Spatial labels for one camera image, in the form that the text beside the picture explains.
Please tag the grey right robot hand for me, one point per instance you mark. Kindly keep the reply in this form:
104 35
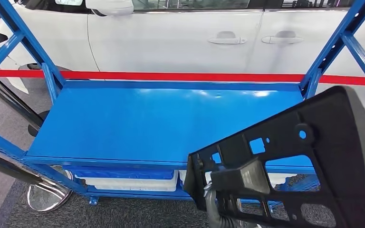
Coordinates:
211 204

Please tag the black plastic licence plate bracket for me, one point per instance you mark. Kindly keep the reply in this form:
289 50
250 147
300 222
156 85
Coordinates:
336 151

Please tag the white car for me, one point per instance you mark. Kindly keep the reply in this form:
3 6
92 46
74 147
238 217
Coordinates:
170 47

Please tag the blue metal shelf rack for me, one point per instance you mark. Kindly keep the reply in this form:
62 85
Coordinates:
138 126

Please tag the white car side mirror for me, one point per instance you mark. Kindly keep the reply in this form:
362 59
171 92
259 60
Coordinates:
110 8

